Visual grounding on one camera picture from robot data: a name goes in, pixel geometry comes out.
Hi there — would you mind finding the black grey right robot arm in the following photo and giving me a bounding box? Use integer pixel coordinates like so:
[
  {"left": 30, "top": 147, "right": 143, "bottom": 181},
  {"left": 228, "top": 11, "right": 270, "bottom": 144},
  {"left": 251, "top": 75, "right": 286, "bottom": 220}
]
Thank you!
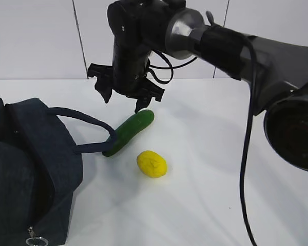
[{"left": 87, "top": 1, "right": 308, "bottom": 171}]

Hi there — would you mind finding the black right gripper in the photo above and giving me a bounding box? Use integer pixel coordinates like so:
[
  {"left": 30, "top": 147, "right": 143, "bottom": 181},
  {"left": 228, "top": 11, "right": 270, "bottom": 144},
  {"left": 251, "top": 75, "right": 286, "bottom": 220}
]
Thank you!
[{"left": 88, "top": 31, "right": 165, "bottom": 113}]

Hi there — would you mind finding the yellow lemon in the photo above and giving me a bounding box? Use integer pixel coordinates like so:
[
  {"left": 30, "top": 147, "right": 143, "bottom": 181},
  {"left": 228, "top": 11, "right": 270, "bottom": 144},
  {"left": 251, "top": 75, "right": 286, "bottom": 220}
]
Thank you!
[{"left": 137, "top": 150, "right": 168, "bottom": 178}]

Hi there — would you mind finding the green cucumber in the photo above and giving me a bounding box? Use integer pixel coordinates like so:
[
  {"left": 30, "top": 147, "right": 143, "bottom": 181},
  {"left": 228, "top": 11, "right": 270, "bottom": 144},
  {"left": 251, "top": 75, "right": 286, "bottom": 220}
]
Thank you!
[{"left": 102, "top": 110, "right": 155, "bottom": 157}]

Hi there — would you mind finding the silver zipper pull ring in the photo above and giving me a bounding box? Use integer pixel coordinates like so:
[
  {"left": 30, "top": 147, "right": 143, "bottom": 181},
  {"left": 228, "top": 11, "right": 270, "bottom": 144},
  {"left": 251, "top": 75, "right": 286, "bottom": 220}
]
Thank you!
[{"left": 25, "top": 226, "right": 48, "bottom": 246}]

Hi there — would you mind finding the dark navy fabric bag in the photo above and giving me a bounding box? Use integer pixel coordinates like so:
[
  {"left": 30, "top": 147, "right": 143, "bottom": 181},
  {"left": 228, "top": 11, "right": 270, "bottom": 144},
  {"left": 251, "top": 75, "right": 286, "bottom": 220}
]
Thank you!
[{"left": 0, "top": 98, "right": 117, "bottom": 245}]

